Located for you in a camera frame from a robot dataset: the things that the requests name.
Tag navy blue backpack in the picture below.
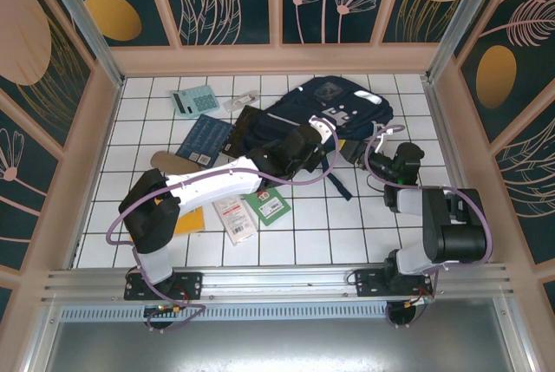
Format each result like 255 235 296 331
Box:
239 75 395 202

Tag black book with gold print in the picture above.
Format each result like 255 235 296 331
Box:
218 105 264 159

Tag small clear plastic package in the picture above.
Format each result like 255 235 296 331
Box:
223 90 262 113

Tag green notebook with house picture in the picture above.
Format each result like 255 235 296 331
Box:
240 186 293 228

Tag blue notebook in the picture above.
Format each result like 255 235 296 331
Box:
174 113 236 165

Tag white red pen package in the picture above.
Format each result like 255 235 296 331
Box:
211 193 258 247

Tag teal calculator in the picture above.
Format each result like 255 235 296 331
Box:
169 85 222 120

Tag yellow notebook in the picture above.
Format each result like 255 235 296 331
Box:
173 206 206 236

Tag grey steel plate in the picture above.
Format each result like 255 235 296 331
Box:
42 318 537 372

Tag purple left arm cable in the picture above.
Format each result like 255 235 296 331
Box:
106 115 340 335

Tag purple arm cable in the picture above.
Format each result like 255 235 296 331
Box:
106 115 340 335
362 123 495 330

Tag aluminium side rail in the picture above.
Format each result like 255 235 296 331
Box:
422 79 493 265

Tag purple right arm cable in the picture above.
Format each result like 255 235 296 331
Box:
362 123 495 330

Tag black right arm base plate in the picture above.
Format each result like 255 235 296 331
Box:
354 267 435 300

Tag aluminium mounting rail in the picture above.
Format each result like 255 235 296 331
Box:
41 262 516 304

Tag right base wire connector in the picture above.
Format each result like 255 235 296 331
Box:
406 287 436 309

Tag base wire connector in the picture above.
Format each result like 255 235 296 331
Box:
406 287 436 309
145 284 194 317

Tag aluminium frame post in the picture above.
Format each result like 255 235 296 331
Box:
35 0 127 88
425 0 507 83

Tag slotted grey cable tray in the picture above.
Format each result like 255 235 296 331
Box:
57 304 394 322

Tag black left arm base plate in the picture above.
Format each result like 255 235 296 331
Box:
123 271 205 302

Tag left base wire connector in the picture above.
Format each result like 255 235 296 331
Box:
145 284 194 317

